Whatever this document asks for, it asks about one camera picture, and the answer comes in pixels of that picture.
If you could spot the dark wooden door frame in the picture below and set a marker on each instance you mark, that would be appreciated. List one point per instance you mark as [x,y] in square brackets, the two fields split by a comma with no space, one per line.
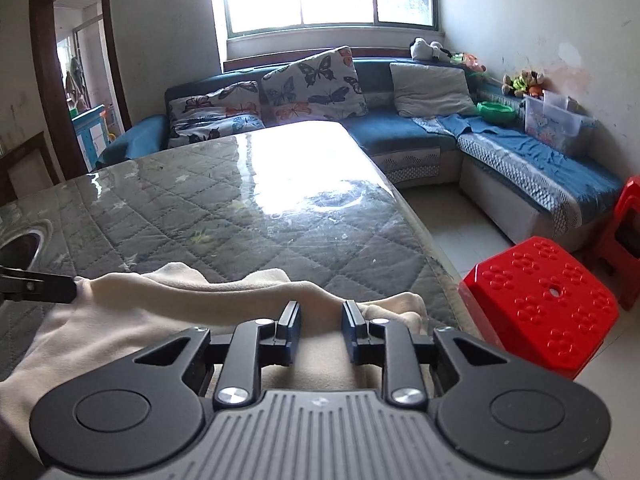
[45,60]

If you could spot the green plastic bowl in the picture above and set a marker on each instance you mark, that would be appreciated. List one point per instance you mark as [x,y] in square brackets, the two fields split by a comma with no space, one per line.
[497,114]

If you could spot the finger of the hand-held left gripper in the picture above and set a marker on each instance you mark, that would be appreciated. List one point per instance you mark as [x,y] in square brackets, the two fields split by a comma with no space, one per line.
[40,287]

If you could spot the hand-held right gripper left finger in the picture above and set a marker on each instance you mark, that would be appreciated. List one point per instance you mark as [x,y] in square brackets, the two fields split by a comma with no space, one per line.
[291,332]

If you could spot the panda plush toy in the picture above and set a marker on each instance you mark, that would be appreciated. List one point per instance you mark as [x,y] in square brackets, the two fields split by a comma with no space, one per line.
[425,50]

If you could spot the blue sofa blanket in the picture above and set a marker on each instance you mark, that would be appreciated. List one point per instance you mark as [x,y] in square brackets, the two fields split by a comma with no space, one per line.
[525,160]

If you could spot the dark wooden furniture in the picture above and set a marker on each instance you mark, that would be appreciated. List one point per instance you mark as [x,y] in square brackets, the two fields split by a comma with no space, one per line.
[50,160]

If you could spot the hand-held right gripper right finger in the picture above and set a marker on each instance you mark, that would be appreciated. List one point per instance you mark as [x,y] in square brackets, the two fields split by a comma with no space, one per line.
[352,334]

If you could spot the red plastic stool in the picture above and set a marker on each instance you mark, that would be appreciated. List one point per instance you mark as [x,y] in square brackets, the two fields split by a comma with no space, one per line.
[540,300]

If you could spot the clear plastic storage box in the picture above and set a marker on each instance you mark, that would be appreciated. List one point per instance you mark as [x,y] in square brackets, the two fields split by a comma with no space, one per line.
[550,125]

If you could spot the blue cabinet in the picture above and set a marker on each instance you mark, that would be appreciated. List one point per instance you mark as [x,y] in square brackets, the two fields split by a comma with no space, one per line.
[90,135]

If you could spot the flat butterfly print pillow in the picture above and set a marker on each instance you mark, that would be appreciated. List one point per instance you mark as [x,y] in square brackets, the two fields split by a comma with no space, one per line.
[215,115]

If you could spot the grey pillow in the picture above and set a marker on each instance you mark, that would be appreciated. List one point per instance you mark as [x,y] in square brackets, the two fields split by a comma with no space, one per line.
[430,90]

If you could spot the blue corner sofa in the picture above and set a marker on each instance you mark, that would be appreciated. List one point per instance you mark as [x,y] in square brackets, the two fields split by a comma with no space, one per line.
[400,135]

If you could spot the brown plush toys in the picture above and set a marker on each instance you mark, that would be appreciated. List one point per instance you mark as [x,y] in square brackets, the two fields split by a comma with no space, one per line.
[525,82]

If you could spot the green orange toy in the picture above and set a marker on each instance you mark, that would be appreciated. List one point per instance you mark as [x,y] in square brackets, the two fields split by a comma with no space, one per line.
[470,62]

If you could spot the red plastic chair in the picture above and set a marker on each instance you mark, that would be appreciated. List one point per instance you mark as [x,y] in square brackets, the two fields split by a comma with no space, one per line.
[630,205]

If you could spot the cream sweater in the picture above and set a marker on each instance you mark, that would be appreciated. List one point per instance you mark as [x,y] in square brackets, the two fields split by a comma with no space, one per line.
[150,320]

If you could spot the large butterfly print pillow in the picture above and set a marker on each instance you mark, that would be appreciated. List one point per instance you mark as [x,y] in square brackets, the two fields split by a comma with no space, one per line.
[310,85]

